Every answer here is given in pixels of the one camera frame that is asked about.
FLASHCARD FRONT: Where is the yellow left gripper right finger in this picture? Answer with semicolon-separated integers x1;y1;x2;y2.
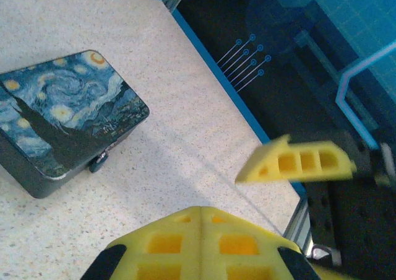
201;206;321;280

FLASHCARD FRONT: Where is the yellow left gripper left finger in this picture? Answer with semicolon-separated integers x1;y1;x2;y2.
79;206;203;280

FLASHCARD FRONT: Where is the small teal padlock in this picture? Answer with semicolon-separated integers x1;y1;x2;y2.
88;152;110;173

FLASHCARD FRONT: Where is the blue table edge strip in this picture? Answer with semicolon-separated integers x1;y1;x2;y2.
61;0;308;200

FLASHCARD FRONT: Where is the starry night print box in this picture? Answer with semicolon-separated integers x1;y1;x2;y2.
0;49;150;199

